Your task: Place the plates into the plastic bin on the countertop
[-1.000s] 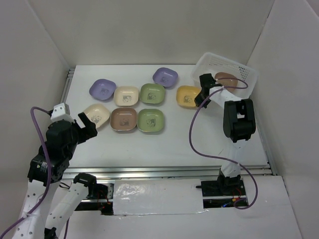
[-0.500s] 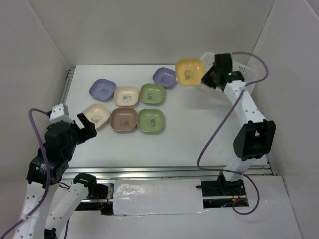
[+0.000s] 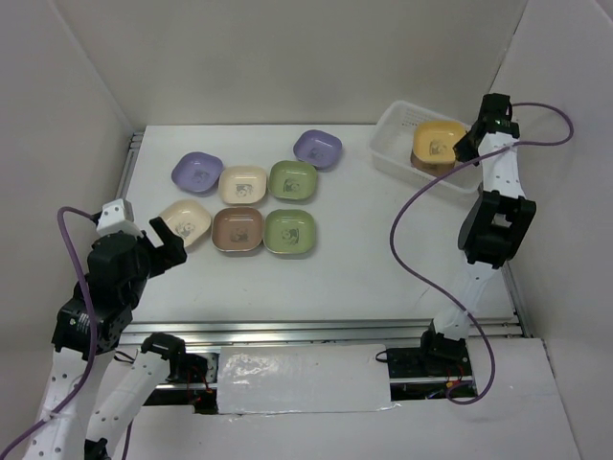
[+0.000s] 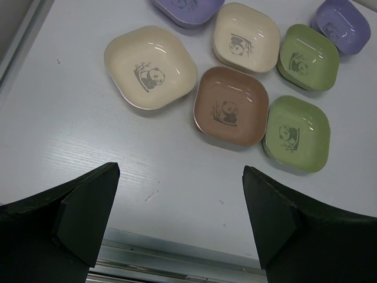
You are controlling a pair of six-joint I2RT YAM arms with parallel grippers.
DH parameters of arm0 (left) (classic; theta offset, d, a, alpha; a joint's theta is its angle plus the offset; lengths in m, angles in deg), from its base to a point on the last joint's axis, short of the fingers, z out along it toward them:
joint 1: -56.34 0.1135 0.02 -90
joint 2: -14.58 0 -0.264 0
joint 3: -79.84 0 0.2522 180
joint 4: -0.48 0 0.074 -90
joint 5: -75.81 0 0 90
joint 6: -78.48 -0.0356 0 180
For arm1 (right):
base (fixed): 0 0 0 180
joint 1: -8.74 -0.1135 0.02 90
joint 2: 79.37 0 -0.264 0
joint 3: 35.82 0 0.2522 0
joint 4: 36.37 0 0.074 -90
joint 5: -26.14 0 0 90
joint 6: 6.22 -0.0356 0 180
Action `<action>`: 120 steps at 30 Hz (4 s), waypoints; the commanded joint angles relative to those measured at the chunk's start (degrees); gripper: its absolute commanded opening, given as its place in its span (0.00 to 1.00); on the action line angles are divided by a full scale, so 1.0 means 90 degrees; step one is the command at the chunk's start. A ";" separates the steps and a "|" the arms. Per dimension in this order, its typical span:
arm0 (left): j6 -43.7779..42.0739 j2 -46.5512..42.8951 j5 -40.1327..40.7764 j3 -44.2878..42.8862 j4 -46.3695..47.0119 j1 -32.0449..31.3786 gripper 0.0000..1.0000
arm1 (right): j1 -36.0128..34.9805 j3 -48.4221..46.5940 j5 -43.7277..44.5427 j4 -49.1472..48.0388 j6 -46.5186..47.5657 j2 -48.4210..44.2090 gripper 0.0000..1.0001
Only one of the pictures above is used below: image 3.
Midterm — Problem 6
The purple panda plate left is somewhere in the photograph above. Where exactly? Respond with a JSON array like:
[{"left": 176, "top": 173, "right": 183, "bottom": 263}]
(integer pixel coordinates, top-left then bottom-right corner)
[{"left": 170, "top": 151, "right": 224, "bottom": 195}]

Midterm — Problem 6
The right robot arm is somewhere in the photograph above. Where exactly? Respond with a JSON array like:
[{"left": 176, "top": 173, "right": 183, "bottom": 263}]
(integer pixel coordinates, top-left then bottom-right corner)
[{"left": 389, "top": 93, "right": 536, "bottom": 376}]

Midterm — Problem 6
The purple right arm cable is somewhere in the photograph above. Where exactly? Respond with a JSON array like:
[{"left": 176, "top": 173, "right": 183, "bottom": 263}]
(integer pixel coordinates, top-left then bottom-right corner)
[{"left": 388, "top": 102, "right": 575, "bottom": 406}]

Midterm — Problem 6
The green panda plate rear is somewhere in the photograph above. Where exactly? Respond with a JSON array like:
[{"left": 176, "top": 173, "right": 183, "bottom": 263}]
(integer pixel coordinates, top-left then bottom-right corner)
[{"left": 268, "top": 160, "right": 318, "bottom": 201}]

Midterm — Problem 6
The yellow panda plate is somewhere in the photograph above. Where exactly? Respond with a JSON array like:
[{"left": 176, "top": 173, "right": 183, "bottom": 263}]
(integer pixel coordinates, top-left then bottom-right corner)
[{"left": 412, "top": 120, "right": 466, "bottom": 166}]

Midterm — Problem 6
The brown panda plate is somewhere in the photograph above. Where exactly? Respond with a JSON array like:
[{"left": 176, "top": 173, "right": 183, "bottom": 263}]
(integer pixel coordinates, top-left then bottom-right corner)
[
  {"left": 411, "top": 150, "right": 456, "bottom": 176},
  {"left": 211, "top": 207, "right": 264, "bottom": 253}
]

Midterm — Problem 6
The white plastic bin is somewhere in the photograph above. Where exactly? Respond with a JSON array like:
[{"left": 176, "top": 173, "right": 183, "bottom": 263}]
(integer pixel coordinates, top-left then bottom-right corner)
[{"left": 368, "top": 101, "right": 482, "bottom": 197}]

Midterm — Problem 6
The green panda plate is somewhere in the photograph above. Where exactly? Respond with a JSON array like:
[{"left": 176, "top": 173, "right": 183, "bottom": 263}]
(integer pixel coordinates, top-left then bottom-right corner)
[
  {"left": 263, "top": 209, "right": 317, "bottom": 258},
  {"left": 268, "top": 160, "right": 318, "bottom": 201}
]

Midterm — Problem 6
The purple panda plate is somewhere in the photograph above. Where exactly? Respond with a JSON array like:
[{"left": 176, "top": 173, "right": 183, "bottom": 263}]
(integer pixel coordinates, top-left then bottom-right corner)
[
  {"left": 293, "top": 129, "right": 343, "bottom": 170},
  {"left": 170, "top": 151, "right": 224, "bottom": 195}
]

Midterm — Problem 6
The green panda plate front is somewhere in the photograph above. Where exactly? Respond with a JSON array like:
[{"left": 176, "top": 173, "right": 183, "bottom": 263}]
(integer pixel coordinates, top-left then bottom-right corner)
[{"left": 263, "top": 209, "right": 317, "bottom": 258}]

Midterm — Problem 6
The purple panda plate right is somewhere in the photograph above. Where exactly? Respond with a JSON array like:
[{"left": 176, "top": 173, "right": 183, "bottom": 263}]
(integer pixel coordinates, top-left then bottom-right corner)
[{"left": 293, "top": 129, "right": 343, "bottom": 170}]

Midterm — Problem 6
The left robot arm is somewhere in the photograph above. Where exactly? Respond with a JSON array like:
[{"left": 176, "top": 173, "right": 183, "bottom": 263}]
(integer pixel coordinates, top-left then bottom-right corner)
[{"left": 21, "top": 209, "right": 215, "bottom": 459}]

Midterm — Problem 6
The cream panda plate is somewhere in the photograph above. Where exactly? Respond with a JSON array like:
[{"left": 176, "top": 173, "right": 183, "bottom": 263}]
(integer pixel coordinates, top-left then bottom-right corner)
[
  {"left": 218, "top": 166, "right": 267, "bottom": 205},
  {"left": 159, "top": 199, "right": 212, "bottom": 248}
]

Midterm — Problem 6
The white foil cover sheet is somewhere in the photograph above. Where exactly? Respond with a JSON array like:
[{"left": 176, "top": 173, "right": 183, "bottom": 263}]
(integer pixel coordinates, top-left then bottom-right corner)
[{"left": 216, "top": 345, "right": 393, "bottom": 415}]

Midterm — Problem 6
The cream panda plate rear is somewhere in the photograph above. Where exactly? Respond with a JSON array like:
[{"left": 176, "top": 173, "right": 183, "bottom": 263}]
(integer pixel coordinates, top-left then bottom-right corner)
[{"left": 218, "top": 166, "right": 267, "bottom": 205}]

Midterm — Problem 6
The aluminium table edge rail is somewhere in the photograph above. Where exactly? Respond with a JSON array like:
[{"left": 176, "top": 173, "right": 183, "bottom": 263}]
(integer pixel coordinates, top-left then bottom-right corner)
[{"left": 117, "top": 315, "right": 523, "bottom": 344}]

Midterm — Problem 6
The cream panda plate front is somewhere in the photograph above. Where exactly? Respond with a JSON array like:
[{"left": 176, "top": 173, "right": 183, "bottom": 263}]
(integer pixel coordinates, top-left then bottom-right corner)
[{"left": 159, "top": 199, "right": 212, "bottom": 248}]

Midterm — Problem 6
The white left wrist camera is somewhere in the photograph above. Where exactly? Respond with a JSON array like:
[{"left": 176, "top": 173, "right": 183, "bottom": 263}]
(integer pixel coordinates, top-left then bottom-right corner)
[{"left": 97, "top": 198, "right": 140, "bottom": 237}]

